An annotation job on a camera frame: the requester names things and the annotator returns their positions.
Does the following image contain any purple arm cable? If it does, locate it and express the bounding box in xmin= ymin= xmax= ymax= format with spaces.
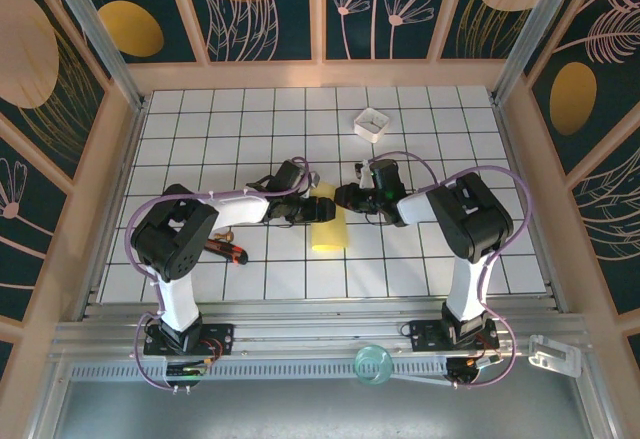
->
xmin=367 ymin=151 xmax=531 ymax=391
xmin=124 ymin=156 xmax=321 ymax=395

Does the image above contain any black controller board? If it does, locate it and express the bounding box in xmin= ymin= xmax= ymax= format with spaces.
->
xmin=444 ymin=356 xmax=501 ymax=390
xmin=164 ymin=358 xmax=211 ymax=393

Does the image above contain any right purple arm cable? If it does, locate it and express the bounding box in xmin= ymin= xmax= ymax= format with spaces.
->
xmin=367 ymin=151 xmax=531 ymax=391

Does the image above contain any red black utility knife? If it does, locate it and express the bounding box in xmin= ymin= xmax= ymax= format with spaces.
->
xmin=204 ymin=237 xmax=250 ymax=266

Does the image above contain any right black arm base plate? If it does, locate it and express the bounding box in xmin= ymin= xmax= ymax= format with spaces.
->
xmin=408 ymin=318 xmax=499 ymax=353

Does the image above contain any white square box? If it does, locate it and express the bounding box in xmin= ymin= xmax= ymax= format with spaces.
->
xmin=352 ymin=106 xmax=392 ymax=144

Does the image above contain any left black controller board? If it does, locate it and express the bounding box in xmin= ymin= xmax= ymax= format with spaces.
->
xmin=164 ymin=358 xmax=211 ymax=393

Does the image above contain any slotted grey cable duct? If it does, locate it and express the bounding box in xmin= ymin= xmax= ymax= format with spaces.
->
xmin=69 ymin=358 xmax=451 ymax=383

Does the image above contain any clear round glass cup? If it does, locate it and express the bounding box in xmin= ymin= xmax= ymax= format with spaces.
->
xmin=353 ymin=343 xmax=394 ymax=388

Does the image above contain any aluminium side rail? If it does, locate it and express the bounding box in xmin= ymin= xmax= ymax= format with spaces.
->
xmin=74 ymin=101 xmax=149 ymax=320
xmin=492 ymin=101 xmax=571 ymax=310

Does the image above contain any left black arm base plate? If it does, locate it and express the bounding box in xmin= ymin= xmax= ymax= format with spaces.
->
xmin=143 ymin=322 xmax=236 ymax=356

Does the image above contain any right black controller board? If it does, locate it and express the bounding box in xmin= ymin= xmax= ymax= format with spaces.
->
xmin=444 ymin=356 xmax=501 ymax=390

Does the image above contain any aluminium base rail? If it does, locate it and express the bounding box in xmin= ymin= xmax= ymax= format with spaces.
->
xmin=49 ymin=298 xmax=591 ymax=360

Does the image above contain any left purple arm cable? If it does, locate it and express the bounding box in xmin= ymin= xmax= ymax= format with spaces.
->
xmin=124 ymin=156 xmax=321 ymax=395

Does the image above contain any yellow cloth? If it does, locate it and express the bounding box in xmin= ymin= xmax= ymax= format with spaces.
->
xmin=309 ymin=181 xmax=351 ymax=254

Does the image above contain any grey metal sheet panel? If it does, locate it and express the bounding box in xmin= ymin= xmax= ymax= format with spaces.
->
xmin=49 ymin=378 xmax=609 ymax=439

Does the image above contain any aluminium corner post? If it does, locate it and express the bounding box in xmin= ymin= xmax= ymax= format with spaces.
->
xmin=489 ymin=0 xmax=586 ymax=105
xmin=42 ymin=0 xmax=149 ymax=110

